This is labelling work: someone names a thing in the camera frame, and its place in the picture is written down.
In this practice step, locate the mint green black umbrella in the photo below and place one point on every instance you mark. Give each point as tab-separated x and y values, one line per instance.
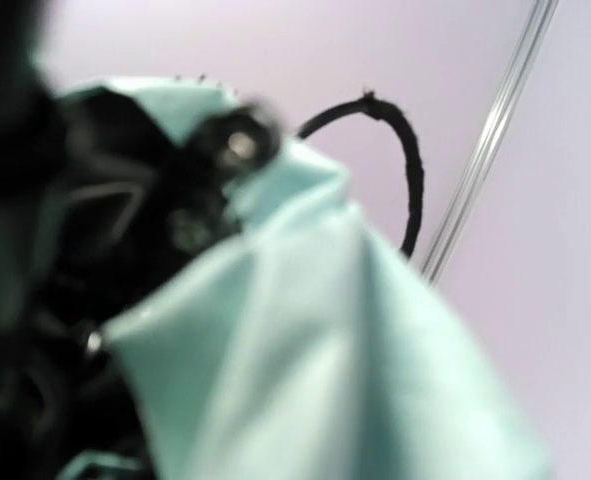
186	293

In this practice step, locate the grey aluminium left post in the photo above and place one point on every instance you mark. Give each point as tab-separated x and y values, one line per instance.
490	139

